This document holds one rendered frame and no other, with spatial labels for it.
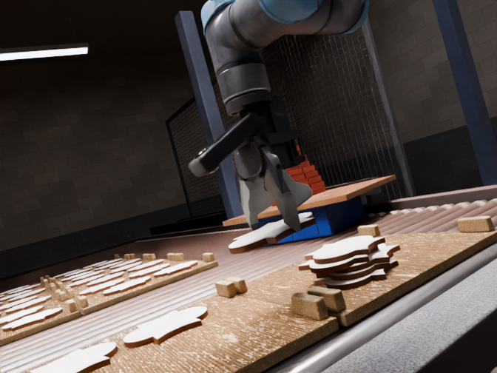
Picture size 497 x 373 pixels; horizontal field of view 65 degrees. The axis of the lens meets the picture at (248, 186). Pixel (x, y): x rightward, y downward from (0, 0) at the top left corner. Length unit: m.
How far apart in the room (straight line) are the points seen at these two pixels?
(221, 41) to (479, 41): 5.64
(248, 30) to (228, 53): 0.05
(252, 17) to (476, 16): 5.69
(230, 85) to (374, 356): 0.39
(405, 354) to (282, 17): 0.41
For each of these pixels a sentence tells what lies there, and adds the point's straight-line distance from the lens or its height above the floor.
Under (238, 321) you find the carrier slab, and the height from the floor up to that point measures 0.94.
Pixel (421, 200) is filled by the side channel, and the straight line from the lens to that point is 1.44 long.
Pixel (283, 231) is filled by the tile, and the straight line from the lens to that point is 0.53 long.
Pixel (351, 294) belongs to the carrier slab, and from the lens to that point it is 0.61.
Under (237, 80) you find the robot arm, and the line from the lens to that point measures 0.58.
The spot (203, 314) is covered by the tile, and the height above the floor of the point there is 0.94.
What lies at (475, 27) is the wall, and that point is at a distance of 6.17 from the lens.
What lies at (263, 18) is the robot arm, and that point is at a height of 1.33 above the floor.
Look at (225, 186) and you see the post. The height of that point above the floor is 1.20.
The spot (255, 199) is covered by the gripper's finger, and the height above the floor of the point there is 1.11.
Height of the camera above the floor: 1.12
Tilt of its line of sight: 1 degrees up
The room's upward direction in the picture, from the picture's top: 15 degrees counter-clockwise
